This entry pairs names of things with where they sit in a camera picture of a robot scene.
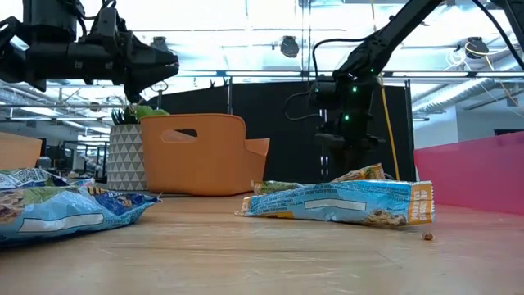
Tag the yellow green granola bar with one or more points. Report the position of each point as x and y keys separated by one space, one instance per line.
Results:
x=364 y=173

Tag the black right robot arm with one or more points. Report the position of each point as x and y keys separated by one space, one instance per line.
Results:
x=389 y=37

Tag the orange plastic bin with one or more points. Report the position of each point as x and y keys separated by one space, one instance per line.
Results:
x=204 y=160
x=18 y=151

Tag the silver ventilation duct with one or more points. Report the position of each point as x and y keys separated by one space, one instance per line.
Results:
x=458 y=96

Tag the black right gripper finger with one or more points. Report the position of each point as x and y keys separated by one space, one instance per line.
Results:
x=340 y=162
x=359 y=157

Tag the light blue granola bar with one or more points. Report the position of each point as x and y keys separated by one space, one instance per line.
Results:
x=82 y=182

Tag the round black ceiling fixture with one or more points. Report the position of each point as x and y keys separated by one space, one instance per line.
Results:
x=159 y=43
x=290 y=46
x=477 y=47

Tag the white triangle-patterned plant pot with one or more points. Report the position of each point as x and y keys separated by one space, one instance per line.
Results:
x=127 y=160

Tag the horizontal overhead metal bar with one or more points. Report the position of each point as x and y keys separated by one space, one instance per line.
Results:
x=450 y=74

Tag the black partition screen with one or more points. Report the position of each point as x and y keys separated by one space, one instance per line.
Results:
x=266 y=131

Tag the small brown crumb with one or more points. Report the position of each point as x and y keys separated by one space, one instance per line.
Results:
x=427 y=236

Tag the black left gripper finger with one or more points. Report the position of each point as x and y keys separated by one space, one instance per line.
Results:
x=149 y=55
x=147 y=84

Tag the green succulent plant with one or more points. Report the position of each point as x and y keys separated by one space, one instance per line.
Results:
x=147 y=111

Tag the blue white granola bar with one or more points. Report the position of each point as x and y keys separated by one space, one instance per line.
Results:
x=28 y=177

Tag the blue orange-ended granola bar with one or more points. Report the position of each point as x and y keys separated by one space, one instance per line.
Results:
x=335 y=202

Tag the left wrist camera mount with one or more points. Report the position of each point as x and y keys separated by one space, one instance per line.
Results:
x=106 y=24

